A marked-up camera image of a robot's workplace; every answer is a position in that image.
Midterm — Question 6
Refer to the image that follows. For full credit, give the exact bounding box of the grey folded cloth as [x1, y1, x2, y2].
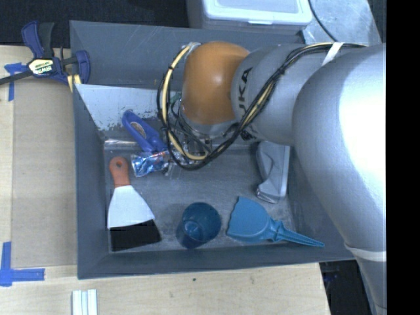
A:
[255, 140, 291, 205]

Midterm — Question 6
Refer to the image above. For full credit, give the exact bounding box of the grey metal bin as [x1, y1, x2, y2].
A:
[68, 20, 356, 280]

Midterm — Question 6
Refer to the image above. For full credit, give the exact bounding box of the dark blue cup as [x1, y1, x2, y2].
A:
[175, 201, 222, 250]

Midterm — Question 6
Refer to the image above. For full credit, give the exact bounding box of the pale wood flat board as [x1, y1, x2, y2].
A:
[10, 77, 78, 269]

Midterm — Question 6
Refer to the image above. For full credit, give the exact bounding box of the blue handled tool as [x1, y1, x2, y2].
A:
[121, 110, 169, 154]

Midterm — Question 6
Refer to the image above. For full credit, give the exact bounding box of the blue plastic funnel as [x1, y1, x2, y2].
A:
[226, 196, 326, 249]

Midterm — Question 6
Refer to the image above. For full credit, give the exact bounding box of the orange handled scraper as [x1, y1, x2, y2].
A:
[106, 156, 162, 253]

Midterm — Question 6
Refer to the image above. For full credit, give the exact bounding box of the shiny blue foil packet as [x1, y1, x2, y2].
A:
[130, 151, 172, 178]

